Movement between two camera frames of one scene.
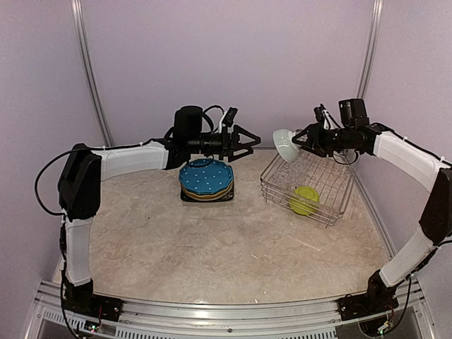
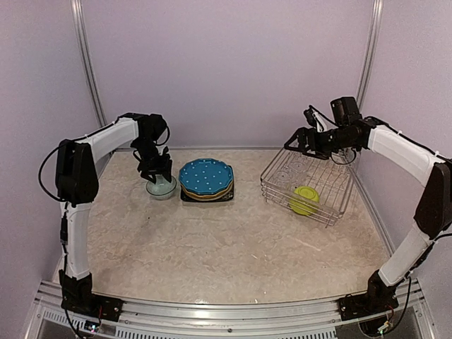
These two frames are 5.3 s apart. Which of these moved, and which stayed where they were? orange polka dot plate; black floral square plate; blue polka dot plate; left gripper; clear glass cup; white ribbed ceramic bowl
Moved: left gripper; white ribbed ceramic bowl
Stayed: clear glass cup; orange polka dot plate; blue polka dot plate; black floral square plate
